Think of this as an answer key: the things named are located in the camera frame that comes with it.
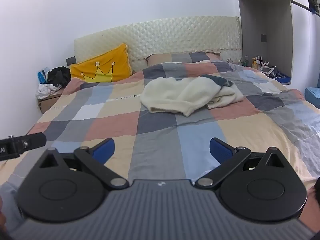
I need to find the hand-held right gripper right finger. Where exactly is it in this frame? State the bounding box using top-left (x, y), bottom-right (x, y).
top-left (194, 137), bottom-right (286, 190)

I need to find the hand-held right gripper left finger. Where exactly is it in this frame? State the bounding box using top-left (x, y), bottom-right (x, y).
top-left (37, 138), bottom-right (130, 190)

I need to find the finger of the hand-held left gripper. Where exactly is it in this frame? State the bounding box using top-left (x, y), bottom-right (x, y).
top-left (9, 132), bottom-right (47, 155)

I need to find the white fluffy sweater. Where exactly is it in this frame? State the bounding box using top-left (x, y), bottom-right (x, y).
top-left (140, 74), bottom-right (244, 117)

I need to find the black and white clothes pile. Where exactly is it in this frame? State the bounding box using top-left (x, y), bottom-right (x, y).
top-left (46, 66), bottom-right (72, 88)

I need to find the white crumpled cloth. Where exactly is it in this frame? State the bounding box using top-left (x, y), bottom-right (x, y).
top-left (36, 83), bottom-right (63, 100)

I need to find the checkered patchwork duvet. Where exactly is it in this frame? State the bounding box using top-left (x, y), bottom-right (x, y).
top-left (0, 59), bottom-right (320, 230)

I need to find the blue packet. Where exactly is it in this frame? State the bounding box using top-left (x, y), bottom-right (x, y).
top-left (37, 67), bottom-right (52, 84)

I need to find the yellow crown pillow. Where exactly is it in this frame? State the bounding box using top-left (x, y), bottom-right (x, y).
top-left (70, 43), bottom-right (133, 83)

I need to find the small white screen device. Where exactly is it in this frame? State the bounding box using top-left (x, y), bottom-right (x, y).
top-left (259, 66), bottom-right (275, 76)

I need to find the row of small bottles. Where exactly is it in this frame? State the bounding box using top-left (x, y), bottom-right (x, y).
top-left (244, 55), bottom-right (267, 70)

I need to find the blue tray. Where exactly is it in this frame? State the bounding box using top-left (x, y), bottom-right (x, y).
top-left (273, 72), bottom-right (292, 83)

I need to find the checkered pillow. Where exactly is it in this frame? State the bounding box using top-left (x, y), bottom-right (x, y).
top-left (146, 51), bottom-right (222, 67)

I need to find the person's dark red clothing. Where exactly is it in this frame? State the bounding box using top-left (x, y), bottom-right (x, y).
top-left (299, 187), bottom-right (320, 233)

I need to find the cream quilted headboard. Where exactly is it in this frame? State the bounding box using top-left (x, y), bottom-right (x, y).
top-left (73, 16), bottom-right (243, 72)

